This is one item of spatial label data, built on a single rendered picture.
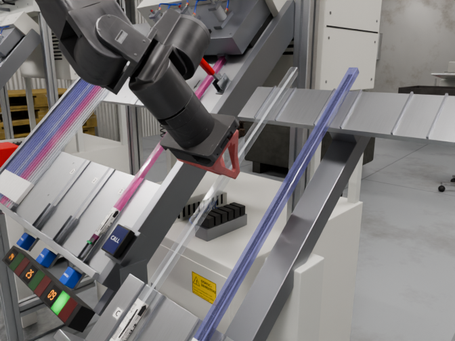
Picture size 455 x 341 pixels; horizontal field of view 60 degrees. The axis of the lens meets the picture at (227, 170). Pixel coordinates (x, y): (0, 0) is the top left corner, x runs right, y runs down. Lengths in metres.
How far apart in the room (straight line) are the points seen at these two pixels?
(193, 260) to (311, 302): 0.51
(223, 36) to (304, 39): 0.19
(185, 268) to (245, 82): 0.51
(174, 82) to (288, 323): 0.35
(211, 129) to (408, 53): 10.09
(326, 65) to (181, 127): 0.67
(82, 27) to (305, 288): 0.41
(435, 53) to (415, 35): 0.63
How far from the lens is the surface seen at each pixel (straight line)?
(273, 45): 0.90
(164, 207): 0.73
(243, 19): 0.90
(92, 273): 0.72
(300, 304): 0.56
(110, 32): 0.45
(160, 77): 0.45
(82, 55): 0.46
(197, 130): 0.49
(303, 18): 0.95
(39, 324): 1.96
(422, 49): 10.46
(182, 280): 1.10
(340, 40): 1.15
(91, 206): 0.87
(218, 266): 0.96
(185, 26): 0.51
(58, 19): 0.48
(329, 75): 1.11
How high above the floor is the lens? 1.07
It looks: 15 degrees down
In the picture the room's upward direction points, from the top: straight up
